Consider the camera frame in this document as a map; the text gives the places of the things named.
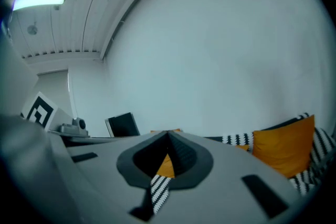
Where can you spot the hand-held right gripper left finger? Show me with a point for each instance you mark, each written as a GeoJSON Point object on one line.
{"type": "Point", "coordinates": [99, 178]}

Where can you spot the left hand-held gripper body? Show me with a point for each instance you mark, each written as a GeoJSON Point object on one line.
{"type": "Point", "coordinates": [63, 116]}

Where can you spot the black white zigzag cushion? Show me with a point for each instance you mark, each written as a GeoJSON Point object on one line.
{"type": "Point", "coordinates": [159, 191]}
{"type": "Point", "coordinates": [237, 139]}
{"type": "Point", "coordinates": [324, 144]}

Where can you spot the large orange cushion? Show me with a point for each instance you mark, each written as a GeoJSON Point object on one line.
{"type": "Point", "coordinates": [283, 147]}

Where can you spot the white window blind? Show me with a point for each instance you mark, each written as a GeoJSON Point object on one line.
{"type": "Point", "coordinates": [53, 89]}

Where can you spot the rectangular ceiling light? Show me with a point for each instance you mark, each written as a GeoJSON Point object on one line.
{"type": "Point", "coordinates": [39, 0]}

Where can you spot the black computer monitor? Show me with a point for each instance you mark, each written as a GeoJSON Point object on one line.
{"type": "Point", "coordinates": [123, 126]}

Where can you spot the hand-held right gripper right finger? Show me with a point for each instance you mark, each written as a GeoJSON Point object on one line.
{"type": "Point", "coordinates": [225, 165]}

